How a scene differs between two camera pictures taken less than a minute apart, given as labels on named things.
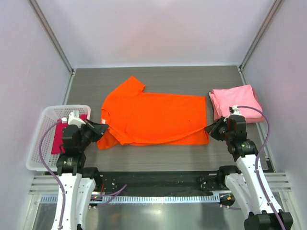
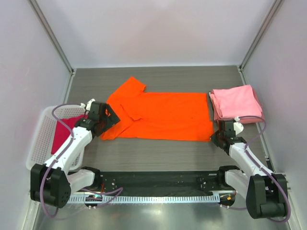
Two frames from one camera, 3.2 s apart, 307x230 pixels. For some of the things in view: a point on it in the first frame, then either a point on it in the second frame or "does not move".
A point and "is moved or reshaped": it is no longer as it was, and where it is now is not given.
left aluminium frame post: (52, 35) does not move
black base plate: (149, 183) does not move
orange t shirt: (132, 116) is moved or reshaped
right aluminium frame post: (266, 21) does not move
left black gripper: (98, 129) -> (112, 119)
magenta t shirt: (58, 141) does not move
